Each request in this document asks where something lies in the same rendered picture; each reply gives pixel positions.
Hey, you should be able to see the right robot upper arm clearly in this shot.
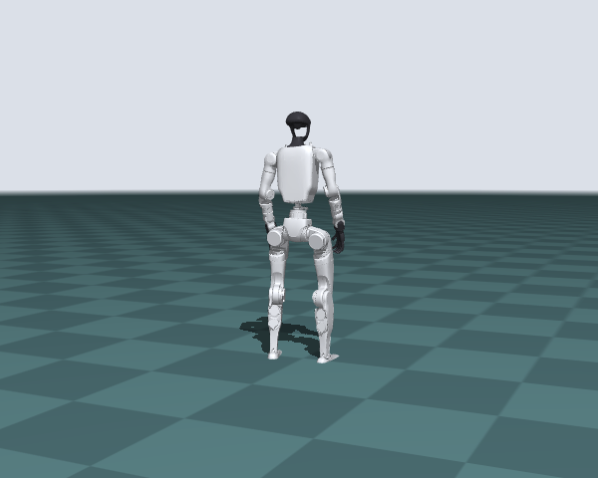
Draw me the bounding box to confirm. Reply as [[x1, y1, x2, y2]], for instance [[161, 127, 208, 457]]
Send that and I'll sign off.
[[313, 148, 338, 198]]

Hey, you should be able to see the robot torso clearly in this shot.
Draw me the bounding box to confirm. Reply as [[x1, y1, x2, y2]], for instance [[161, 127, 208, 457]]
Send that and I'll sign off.
[[276, 142, 319, 242]]

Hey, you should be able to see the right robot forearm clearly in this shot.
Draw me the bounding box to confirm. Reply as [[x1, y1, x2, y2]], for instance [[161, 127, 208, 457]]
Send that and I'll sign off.
[[328, 184, 345, 228]]

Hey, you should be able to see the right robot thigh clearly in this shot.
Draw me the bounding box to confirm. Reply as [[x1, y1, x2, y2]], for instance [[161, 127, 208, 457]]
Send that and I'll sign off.
[[307, 226, 334, 308]]

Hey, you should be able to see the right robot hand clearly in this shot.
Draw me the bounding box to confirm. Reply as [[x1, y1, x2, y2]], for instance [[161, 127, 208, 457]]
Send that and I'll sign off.
[[332, 221, 345, 254]]

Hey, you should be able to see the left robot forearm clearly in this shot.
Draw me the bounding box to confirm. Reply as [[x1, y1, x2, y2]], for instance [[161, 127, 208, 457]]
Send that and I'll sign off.
[[259, 197, 276, 231]]

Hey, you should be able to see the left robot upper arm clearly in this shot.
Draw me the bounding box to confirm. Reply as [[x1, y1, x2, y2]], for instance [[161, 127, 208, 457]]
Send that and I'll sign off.
[[259, 151, 278, 201]]

